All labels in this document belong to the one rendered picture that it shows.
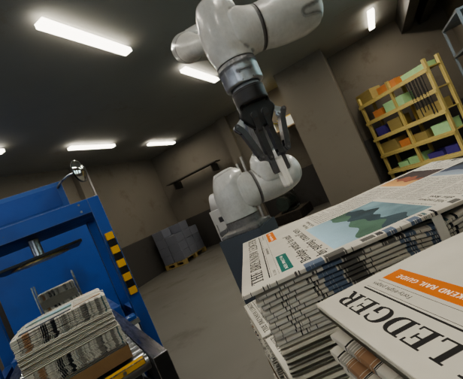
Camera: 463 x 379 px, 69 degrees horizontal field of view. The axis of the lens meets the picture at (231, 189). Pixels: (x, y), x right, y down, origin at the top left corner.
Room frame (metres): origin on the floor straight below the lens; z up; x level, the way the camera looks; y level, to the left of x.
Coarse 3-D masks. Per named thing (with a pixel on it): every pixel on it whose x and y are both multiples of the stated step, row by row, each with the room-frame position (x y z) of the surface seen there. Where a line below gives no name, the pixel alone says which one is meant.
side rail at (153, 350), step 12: (120, 324) 1.66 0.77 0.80; (132, 324) 1.56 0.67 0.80; (132, 336) 1.36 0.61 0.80; (144, 336) 1.29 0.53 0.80; (144, 348) 1.15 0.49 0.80; (156, 348) 1.10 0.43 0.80; (156, 360) 1.03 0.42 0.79; (168, 360) 1.05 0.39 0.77; (156, 372) 1.06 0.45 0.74; (168, 372) 1.04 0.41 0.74
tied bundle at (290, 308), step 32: (416, 224) 0.33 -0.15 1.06; (448, 224) 0.31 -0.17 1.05; (352, 256) 0.31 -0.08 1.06; (384, 256) 0.31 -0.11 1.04; (288, 288) 0.32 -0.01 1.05; (320, 288) 0.32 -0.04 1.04; (288, 320) 0.32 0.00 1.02; (320, 320) 0.32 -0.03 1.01; (288, 352) 0.32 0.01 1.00; (320, 352) 0.32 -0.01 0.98
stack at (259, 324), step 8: (248, 304) 1.06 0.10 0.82; (248, 312) 0.98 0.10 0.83; (256, 312) 0.95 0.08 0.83; (256, 320) 0.89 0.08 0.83; (264, 320) 0.87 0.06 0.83; (256, 328) 0.86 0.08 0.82; (264, 328) 0.83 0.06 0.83; (264, 336) 0.79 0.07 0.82; (272, 336) 0.77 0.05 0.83; (264, 344) 0.86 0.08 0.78; (272, 344) 0.72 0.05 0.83; (272, 352) 0.72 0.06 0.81; (280, 352) 0.68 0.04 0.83; (272, 360) 0.78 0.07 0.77; (280, 360) 0.65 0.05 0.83; (280, 368) 0.79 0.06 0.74; (288, 368) 0.61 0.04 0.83; (280, 376) 0.78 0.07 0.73; (288, 376) 0.59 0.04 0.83
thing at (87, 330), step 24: (72, 312) 1.06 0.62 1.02; (96, 312) 1.09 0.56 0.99; (24, 336) 1.00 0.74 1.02; (48, 336) 1.02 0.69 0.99; (72, 336) 1.04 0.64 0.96; (96, 336) 1.07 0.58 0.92; (120, 336) 1.10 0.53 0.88; (24, 360) 0.98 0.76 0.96; (48, 360) 1.00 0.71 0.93; (72, 360) 1.03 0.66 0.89; (96, 360) 1.06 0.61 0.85
